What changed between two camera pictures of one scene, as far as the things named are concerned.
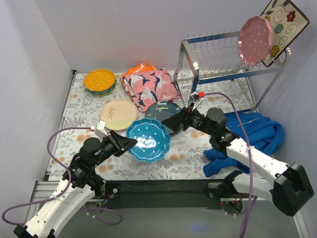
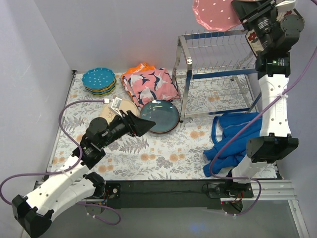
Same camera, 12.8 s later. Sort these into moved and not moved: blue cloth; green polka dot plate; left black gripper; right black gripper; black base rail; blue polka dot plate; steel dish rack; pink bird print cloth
Moved: right black gripper; left black gripper; blue polka dot plate
Not moved: steel dish rack; green polka dot plate; black base rail; blue cloth; pink bird print cloth
